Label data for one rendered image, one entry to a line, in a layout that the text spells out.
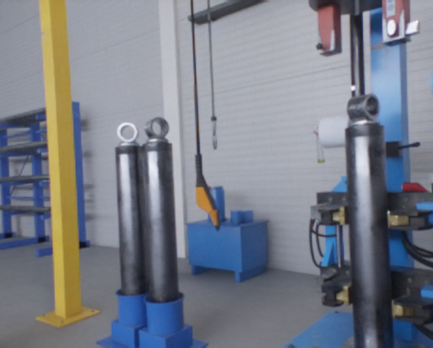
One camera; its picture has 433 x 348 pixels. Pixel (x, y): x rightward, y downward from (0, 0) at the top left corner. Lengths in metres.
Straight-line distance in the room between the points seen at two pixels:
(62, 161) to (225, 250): 2.05
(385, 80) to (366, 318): 1.48
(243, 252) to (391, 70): 2.56
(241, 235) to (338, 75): 2.07
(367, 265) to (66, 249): 2.54
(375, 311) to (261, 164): 3.02
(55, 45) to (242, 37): 2.51
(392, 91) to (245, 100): 2.76
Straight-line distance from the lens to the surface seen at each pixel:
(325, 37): 2.67
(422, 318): 2.46
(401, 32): 2.49
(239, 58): 5.51
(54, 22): 4.07
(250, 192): 5.26
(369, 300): 2.53
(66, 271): 3.91
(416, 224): 2.38
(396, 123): 2.87
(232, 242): 4.60
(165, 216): 2.82
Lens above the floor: 1.25
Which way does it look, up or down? 1 degrees down
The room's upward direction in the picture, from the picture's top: 3 degrees counter-clockwise
